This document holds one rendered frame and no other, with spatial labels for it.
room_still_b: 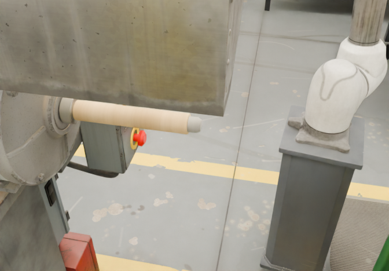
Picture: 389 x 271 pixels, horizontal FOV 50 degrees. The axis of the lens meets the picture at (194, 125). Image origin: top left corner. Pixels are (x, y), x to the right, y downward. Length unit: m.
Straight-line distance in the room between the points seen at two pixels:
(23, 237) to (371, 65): 1.18
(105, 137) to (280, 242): 1.07
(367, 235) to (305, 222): 0.56
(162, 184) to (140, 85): 1.89
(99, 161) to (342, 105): 0.79
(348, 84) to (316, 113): 0.14
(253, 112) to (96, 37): 2.45
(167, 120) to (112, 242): 1.49
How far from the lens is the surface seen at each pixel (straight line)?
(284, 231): 1.77
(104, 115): 0.65
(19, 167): 0.65
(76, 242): 1.31
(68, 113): 0.66
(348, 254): 2.11
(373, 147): 2.73
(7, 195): 0.76
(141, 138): 1.02
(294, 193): 1.60
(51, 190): 1.13
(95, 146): 1.00
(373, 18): 1.50
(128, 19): 0.38
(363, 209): 2.32
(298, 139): 1.48
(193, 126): 0.61
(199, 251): 2.00
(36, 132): 0.65
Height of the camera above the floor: 1.63
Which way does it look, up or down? 38 degrees down
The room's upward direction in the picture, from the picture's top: straight up
